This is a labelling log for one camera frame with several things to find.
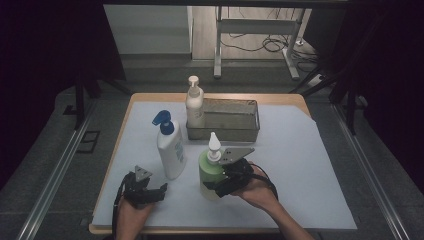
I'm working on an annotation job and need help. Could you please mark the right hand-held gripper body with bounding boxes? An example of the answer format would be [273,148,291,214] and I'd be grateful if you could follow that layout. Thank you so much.
[217,146,260,198]

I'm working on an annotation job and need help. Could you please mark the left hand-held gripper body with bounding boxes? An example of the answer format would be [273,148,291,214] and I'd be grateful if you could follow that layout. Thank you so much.
[121,165,161,210]

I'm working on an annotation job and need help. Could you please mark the green bottle with white pump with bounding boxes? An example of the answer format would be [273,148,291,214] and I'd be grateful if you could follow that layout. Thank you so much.
[198,131,231,202]

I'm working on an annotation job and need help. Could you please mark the metal mesh basket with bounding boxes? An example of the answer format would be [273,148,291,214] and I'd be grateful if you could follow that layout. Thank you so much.
[185,97,261,143]

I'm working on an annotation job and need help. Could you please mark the cream pump bottle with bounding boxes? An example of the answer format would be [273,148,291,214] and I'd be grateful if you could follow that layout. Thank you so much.
[185,75,206,129]

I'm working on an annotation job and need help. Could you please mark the person's left hand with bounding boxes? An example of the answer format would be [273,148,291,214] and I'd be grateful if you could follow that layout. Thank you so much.
[117,198,156,228]

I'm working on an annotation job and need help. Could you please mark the person's right hand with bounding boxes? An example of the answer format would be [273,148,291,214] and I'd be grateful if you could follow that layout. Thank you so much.
[232,161,280,212]

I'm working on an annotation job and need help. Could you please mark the white bottle with blue pump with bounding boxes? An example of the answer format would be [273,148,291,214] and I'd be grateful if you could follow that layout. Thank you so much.
[151,109,188,181]

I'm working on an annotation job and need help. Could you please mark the black stand legs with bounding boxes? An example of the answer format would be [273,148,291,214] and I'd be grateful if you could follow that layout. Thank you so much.
[289,64,359,136]
[73,69,133,131]

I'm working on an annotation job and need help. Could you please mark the white power strip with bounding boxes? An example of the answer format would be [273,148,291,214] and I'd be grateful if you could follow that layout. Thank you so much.
[309,73,327,88]

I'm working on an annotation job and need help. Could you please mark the white cabinet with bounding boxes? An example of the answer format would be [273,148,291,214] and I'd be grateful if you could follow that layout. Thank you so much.
[103,4,195,56]

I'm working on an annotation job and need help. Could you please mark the dark curtain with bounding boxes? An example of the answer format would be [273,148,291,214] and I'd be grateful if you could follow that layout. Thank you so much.
[0,0,127,192]
[302,0,424,186]

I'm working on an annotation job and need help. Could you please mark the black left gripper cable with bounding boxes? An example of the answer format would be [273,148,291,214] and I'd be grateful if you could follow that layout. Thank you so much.
[111,172,130,240]

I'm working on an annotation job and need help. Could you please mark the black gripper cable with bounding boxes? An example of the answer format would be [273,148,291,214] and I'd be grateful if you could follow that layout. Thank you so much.
[252,163,280,202]
[111,172,130,240]

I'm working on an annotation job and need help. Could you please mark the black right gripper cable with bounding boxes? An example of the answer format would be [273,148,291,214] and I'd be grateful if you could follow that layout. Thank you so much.
[252,163,280,202]

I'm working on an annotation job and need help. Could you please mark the metal floor rail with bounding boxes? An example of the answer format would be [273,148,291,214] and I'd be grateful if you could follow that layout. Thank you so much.
[331,103,412,240]
[15,99,98,240]

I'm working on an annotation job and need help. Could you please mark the black floor cables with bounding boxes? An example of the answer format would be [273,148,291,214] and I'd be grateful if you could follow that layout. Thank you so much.
[219,7,322,74]

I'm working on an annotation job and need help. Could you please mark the white metal stand frame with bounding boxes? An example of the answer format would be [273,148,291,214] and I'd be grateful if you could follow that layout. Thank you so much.
[213,5,306,81]

